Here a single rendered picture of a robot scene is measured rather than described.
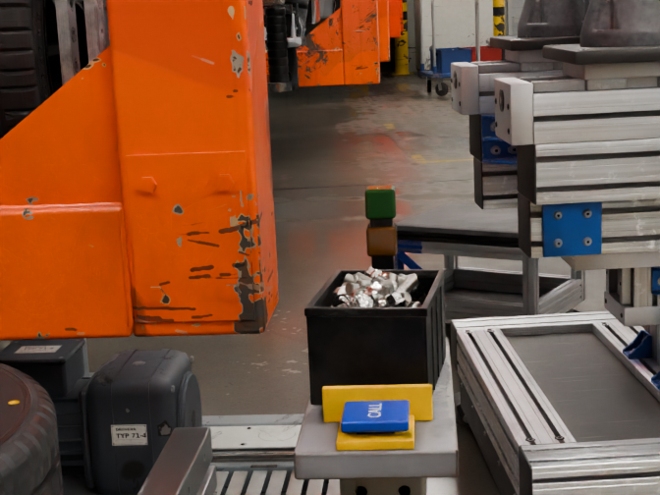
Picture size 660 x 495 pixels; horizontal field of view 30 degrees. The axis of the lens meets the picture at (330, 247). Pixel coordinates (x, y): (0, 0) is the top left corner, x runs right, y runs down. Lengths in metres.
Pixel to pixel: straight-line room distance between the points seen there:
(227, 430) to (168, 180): 1.11
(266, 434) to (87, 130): 1.10
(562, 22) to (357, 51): 3.33
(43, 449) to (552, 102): 0.93
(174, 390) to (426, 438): 0.51
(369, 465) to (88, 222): 0.45
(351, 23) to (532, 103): 3.82
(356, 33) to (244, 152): 4.21
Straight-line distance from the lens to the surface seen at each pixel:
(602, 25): 1.87
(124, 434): 1.74
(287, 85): 2.20
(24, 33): 1.79
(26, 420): 1.29
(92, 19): 1.82
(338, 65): 5.62
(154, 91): 1.43
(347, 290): 1.46
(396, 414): 1.30
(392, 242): 1.62
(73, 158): 1.49
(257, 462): 2.34
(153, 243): 1.45
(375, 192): 1.61
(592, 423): 2.07
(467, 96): 2.31
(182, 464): 1.45
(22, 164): 1.51
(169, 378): 1.74
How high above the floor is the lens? 0.91
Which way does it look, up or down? 11 degrees down
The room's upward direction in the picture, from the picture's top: 3 degrees counter-clockwise
